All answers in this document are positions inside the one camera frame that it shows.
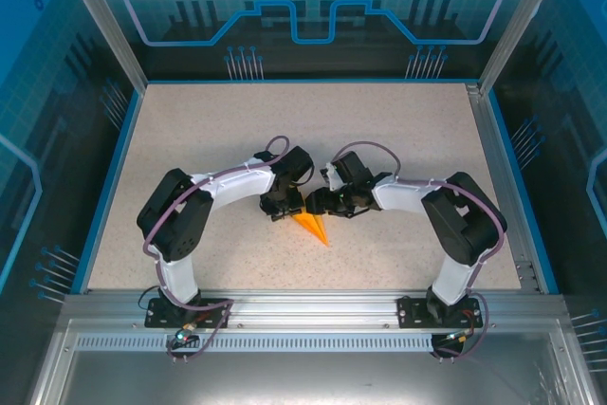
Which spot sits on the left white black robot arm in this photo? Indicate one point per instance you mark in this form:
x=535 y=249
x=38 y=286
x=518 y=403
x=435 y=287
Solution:
x=242 y=184

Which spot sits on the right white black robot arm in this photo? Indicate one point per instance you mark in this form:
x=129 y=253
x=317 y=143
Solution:
x=398 y=198

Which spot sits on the aluminium mounting rail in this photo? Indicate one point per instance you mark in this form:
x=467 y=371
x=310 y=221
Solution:
x=308 y=307

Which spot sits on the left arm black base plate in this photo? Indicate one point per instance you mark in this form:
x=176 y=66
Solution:
x=213 y=312

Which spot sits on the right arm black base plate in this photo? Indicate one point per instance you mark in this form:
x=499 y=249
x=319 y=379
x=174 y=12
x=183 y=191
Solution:
x=410 y=312

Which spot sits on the aluminium side rail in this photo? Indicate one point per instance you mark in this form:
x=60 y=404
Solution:
x=491 y=139

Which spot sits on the aluminium frame post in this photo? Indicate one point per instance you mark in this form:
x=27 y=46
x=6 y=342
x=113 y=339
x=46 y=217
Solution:
x=109 y=30
x=519 y=21

